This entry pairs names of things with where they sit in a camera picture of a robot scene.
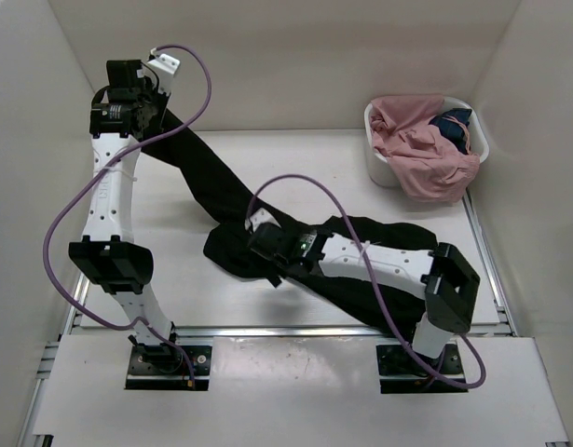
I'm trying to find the black trousers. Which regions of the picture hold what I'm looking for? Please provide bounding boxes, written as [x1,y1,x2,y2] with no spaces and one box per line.
[143,111,425,337]

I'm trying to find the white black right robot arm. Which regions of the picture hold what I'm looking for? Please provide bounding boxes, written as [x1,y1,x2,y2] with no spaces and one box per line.
[249,222,480,373]

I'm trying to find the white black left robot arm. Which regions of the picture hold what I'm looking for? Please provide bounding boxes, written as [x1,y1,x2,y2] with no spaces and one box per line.
[69,54,184,373]

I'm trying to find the white laundry basket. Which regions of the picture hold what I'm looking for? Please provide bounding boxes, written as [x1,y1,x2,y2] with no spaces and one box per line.
[362,95,490,204]

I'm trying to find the white front cover panel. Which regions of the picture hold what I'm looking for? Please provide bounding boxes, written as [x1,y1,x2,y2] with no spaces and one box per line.
[34,335,567,446]

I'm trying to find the pink garment in basket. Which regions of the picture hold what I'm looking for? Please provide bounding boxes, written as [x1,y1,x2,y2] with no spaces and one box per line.
[368,94,482,204]

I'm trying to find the navy garment in basket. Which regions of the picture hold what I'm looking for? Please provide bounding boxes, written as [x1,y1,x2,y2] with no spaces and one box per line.
[430,108,472,155]

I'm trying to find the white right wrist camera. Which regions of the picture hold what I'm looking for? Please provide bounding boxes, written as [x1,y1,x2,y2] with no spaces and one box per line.
[245,208,280,233]

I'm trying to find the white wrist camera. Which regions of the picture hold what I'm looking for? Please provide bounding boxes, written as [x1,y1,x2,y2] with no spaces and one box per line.
[245,208,280,233]
[145,54,181,96]

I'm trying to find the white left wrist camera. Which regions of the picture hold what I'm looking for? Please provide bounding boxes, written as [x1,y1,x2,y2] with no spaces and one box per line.
[145,54,181,96]

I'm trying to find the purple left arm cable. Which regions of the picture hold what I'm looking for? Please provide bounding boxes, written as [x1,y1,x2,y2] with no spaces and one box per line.
[42,44,213,378]

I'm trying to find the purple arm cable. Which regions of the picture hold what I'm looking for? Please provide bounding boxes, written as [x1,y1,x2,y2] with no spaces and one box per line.
[42,44,213,378]
[248,172,487,391]

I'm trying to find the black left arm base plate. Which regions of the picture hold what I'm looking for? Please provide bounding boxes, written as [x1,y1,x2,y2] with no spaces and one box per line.
[125,336,212,391]

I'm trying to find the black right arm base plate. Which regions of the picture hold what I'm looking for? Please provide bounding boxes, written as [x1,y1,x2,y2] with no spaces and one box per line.
[375,343,466,395]

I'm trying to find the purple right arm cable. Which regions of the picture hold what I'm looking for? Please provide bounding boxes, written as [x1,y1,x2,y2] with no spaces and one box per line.
[248,172,487,391]

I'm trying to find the aluminium frame rail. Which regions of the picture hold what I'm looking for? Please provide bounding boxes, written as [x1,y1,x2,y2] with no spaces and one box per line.
[17,194,515,446]

